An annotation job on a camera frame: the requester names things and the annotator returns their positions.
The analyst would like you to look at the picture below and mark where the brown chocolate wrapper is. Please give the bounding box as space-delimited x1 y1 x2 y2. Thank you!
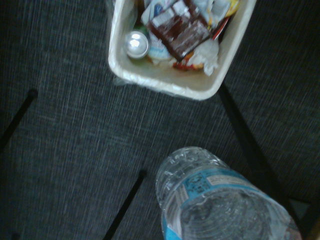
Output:
146 0 211 61

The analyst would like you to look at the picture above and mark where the clear plastic water bottle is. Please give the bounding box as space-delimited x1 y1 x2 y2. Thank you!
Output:
154 146 305 240

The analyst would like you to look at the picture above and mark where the cream plastic trash bin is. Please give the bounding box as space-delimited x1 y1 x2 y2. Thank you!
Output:
107 0 258 102

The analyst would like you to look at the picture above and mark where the yellow and white wrapper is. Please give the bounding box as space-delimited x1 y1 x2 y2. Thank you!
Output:
226 0 241 15

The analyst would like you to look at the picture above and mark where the crumpled white tissue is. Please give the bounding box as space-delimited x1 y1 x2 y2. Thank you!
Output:
193 39 223 76

